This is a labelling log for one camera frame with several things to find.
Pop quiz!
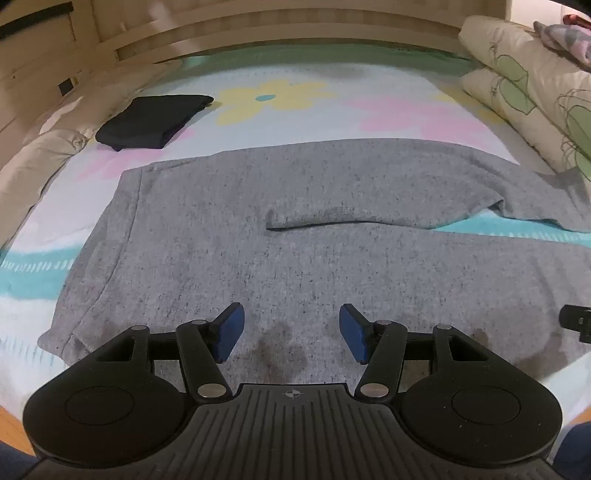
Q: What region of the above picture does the grey and pink cloth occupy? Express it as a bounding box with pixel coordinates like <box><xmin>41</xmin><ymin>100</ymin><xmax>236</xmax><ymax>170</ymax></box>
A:
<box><xmin>533</xmin><ymin>20</ymin><xmax>591</xmax><ymax>71</ymax></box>

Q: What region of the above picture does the person's right leg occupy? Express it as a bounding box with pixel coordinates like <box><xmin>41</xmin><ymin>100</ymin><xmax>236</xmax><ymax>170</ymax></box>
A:
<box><xmin>551</xmin><ymin>425</ymin><xmax>591</xmax><ymax>480</ymax></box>

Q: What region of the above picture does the floral bed sheet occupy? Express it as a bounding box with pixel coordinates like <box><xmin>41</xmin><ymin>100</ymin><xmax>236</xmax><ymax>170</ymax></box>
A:
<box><xmin>0</xmin><ymin>48</ymin><xmax>591</xmax><ymax>418</ymax></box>

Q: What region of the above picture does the person's leg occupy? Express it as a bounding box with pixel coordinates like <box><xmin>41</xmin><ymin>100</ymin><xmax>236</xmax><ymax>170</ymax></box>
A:
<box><xmin>0</xmin><ymin>440</ymin><xmax>40</xmax><ymax>480</ymax></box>
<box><xmin>551</xmin><ymin>425</ymin><xmax>591</xmax><ymax>480</ymax></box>

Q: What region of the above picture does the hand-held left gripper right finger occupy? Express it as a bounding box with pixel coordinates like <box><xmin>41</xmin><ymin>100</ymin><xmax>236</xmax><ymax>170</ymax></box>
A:
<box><xmin>339</xmin><ymin>304</ymin><xmax>490</xmax><ymax>400</ymax></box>

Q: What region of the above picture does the person's left leg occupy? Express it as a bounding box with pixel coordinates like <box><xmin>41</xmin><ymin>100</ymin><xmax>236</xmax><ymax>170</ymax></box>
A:
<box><xmin>0</xmin><ymin>440</ymin><xmax>40</xmax><ymax>480</ymax></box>

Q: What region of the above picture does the beige quilt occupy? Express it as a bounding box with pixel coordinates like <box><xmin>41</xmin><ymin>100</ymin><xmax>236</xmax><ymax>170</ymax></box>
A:
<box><xmin>0</xmin><ymin>60</ymin><xmax>182</xmax><ymax>247</ymax></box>

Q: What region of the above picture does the wooden bed frame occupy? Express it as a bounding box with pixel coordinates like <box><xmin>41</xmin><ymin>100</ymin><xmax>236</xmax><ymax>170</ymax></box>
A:
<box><xmin>0</xmin><ymin>0</ymin><xmax>511</xmax><ymax>139</ymax></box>

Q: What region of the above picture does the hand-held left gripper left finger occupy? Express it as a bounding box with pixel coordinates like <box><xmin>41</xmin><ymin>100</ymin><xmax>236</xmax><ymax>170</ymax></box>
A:
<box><xmin>95</xmin><ymin>302</ymin><xmax>245</xmax><ymax>401</ymax></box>

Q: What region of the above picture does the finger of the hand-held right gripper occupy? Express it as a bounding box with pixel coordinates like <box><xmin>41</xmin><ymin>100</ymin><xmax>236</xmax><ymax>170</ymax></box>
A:
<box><xmin>558</xmin><ymin>305</ymin><xmax>591</xmax><ymax>343</ymax></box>

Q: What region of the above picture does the folded black garment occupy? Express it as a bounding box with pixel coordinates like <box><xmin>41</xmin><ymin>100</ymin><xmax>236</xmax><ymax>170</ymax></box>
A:
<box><xmin>95</xmin><ymin>95</ymin><xmax>215</xmax><ymax>151</ymax></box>

